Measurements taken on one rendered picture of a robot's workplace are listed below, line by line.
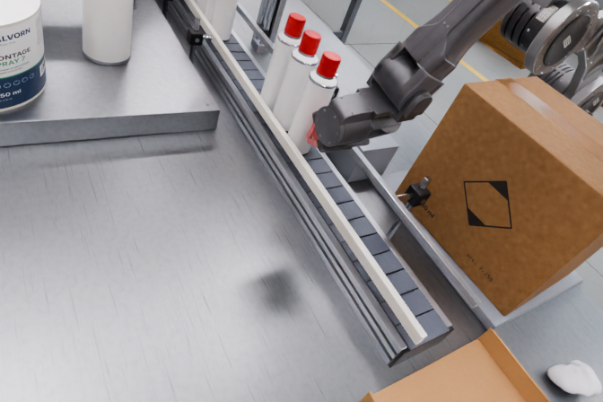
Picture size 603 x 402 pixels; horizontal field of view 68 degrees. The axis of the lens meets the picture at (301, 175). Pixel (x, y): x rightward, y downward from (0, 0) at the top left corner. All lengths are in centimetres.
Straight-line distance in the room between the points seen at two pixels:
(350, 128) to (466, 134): 26
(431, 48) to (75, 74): 64
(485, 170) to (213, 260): 46
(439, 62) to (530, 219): 31
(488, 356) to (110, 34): 87
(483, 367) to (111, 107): 75
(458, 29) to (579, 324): 63
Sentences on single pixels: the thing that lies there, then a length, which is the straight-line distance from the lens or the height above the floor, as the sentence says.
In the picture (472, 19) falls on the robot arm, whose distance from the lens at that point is 60.
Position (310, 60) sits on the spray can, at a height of 104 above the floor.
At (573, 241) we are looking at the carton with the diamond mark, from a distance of 76.
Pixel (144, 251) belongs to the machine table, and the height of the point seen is 83.
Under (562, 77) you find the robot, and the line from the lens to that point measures 174.
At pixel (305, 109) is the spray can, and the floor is 98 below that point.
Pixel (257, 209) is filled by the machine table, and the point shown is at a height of 83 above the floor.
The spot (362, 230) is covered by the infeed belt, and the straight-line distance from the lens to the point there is 77.
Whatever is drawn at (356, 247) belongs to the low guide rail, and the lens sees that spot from 70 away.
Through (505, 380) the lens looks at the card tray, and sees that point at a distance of 82.
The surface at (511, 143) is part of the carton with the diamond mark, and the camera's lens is 76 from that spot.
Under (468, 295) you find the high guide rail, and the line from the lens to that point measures 68.
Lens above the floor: 140
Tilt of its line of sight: 40 degrees down
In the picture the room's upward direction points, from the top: 23 degrees clockwise
